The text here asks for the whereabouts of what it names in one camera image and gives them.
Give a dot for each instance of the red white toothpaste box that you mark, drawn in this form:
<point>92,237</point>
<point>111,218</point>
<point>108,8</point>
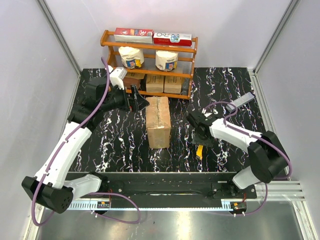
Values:
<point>172,39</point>

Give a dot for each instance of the right beige sponge pack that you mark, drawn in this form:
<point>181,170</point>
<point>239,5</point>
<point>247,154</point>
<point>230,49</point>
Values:
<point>173,84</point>

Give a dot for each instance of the middle beige sponge pack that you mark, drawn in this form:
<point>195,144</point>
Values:
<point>155,83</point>

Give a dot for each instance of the toilet paper roll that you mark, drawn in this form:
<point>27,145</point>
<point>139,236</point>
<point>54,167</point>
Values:
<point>166,60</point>
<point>131,57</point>

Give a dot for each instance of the brown cardboard express box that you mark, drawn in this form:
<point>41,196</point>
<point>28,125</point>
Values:
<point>158,122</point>

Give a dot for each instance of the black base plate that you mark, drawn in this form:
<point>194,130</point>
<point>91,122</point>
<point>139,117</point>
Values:
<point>172,191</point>

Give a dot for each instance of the grey toothpaste box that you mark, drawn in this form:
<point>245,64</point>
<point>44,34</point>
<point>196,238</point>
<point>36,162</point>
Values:
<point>239,102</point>

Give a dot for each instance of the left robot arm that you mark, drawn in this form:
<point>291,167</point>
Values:
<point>49,186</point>

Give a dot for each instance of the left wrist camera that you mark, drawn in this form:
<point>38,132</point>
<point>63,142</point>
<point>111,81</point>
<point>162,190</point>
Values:
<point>117,76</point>

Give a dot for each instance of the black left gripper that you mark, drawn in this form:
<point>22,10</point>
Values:
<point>138,101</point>

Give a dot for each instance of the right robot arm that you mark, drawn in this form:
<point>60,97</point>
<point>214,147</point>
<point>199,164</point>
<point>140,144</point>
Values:
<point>267,157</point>

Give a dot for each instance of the left toilet paper roll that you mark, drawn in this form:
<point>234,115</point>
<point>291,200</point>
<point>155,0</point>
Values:
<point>131,57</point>

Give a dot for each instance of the beige sponge pack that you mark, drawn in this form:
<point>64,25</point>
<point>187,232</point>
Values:
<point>155,83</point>
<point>173,84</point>

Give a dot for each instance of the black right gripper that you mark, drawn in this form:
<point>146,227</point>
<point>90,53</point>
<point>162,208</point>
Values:
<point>196,139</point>

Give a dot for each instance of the right toilet paper roll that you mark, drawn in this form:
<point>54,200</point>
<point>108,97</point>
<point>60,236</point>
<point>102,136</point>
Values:
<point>166,60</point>

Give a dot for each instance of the yellow utility knife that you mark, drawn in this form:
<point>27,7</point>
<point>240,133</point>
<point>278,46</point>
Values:
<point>199,152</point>

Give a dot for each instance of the brown scouring pad pack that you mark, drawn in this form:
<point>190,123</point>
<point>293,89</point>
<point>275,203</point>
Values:
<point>132,78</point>

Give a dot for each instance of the orange wooden shelf rack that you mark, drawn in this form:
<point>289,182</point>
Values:
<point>185,64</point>

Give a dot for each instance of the red silver toothpaste box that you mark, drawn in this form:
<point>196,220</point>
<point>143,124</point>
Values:
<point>134,35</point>

